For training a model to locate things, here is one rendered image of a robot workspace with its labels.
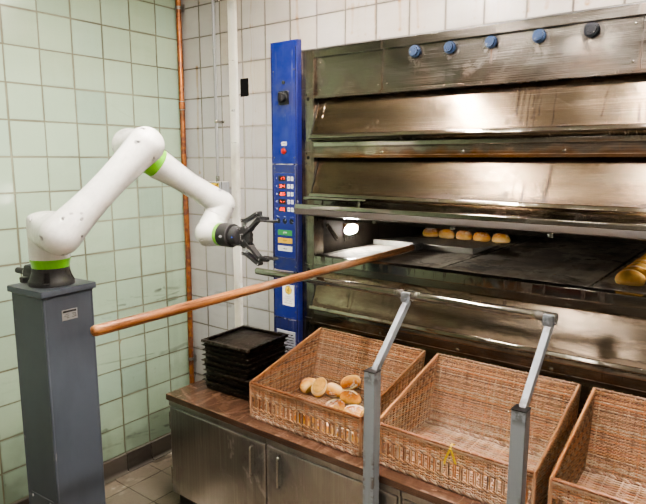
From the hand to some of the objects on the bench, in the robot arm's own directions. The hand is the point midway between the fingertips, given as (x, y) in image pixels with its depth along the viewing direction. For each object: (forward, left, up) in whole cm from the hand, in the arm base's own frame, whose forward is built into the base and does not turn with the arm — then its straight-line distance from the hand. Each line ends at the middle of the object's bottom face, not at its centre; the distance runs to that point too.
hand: (273, 240), depth 212 cm
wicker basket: (+10, +28, -75) cm, 81 cm away
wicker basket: (+129, +20, -75) cm, 150 cm away
